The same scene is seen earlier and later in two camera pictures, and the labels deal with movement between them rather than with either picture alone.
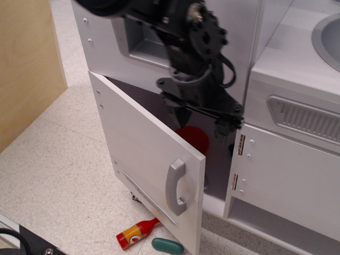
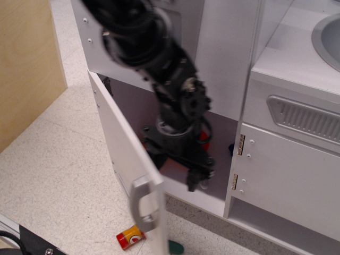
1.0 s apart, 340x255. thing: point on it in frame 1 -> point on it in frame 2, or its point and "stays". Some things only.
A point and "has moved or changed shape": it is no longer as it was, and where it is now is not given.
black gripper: (204, 94) -> (182, 136)
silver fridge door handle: (176, 169) -> (139, 186)
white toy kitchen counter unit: (285, 182) stays
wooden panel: (32, 75) stays
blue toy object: (231, 147) stays
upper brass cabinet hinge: (242, 138) stays
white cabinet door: (290, 178) stays
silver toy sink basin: (325, 40) stays
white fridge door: (160, 169) has moved or changed shape
